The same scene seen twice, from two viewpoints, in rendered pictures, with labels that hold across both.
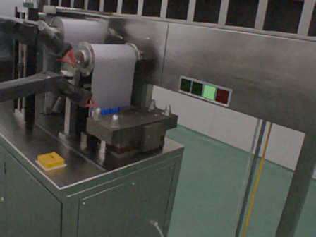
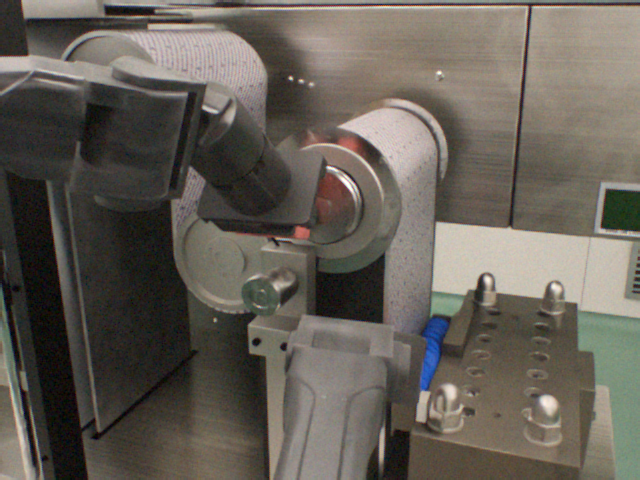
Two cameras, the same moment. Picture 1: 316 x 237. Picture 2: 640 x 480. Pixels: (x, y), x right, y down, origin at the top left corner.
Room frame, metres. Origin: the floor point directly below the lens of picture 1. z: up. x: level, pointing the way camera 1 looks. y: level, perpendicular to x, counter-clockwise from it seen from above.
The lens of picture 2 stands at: (0.68, 0.48, 1.42)
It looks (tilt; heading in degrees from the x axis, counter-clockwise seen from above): 19 degrees down; 335
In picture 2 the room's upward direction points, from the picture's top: straight up
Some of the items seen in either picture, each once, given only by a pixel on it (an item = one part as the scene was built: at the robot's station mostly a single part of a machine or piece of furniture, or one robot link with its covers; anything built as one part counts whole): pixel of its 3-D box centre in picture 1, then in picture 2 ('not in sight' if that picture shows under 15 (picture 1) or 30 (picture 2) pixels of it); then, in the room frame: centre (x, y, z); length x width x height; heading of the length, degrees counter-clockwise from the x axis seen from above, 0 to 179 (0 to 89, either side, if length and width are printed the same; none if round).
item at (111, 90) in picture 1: (112, 92); (410, 296); (1.29, 0.08, 1.11); 0.23 x 0.01 x 0.18; 135
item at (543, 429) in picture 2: (115, 120); (545, 416); (1.09, 0.04, 1.05); 0.04 x 0.04 x 0.04
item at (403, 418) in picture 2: not in sight; (426, 369); (1.27, 0.06, 1.01); 0.23 x 0.03 x 0.05; 135
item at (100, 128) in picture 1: (135, 123); (507, 376); (1.24, -0.04, 1.00); 0.40 x 0.16 x 0.06; 135
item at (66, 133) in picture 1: (68, 103); (283, 390); (1.24, 0.26, 1.05); 0.06 x 0.05 x 0.31; 135
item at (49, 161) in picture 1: (51, 160); not in sight; (0.97, 0.26, 0.91); 0.07 x 0.07 x 0.02; 45
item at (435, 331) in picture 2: (113, 111); (424, 360); (1.28, 0.06, 1.03); 0.21 x 0.04 x 0.03; 135
